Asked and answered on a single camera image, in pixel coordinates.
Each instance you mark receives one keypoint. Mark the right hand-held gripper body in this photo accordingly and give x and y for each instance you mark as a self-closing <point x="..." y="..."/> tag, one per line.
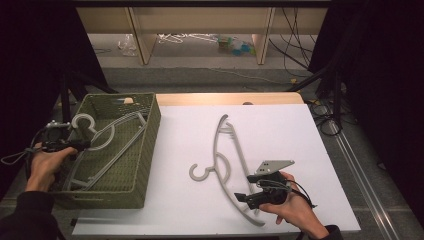
<point x="271" y="193"/>

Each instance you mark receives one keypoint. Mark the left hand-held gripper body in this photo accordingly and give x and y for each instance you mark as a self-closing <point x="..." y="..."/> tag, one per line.
<point x="56" y="135"/>

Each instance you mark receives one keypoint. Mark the grey plastic clothes hanger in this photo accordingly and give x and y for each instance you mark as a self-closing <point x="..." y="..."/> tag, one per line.
<point x="126" y="146"/>
<point x="83" y="115"/>
<point x="215" y="150"/>

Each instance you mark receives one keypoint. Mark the green woven basket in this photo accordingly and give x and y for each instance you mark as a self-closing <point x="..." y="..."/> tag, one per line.
<point x="133" y="173"/>

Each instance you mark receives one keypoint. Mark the person's right hand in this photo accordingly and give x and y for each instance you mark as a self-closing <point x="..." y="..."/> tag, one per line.
<point x="296" y="211"/>

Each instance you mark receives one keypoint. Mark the person's left hand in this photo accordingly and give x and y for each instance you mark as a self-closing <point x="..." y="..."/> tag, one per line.
<point x="43" y="168"/>

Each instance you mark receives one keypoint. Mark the black metal stand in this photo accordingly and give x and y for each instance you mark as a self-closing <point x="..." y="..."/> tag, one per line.
<point x="65" y="103"/>
<point x="337" y="96"/>

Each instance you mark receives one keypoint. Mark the white table sheet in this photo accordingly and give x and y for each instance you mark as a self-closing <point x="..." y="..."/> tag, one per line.
<point x="286" y="133"/>

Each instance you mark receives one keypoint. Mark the black curtain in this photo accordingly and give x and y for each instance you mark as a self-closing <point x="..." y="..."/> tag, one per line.
<point x="383" y="83"/>
<point x="33" y="66"/>

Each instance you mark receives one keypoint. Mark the light wooden table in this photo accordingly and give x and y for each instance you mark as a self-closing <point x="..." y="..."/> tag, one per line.
<point x="216" y="99"/>

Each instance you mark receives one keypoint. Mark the clear plastic bag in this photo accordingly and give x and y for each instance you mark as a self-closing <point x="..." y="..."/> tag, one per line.
<point x="127" y="45"/>

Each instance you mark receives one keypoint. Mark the colourful plastic toys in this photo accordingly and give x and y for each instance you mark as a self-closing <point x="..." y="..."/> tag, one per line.
<point x="238" y="46"/>

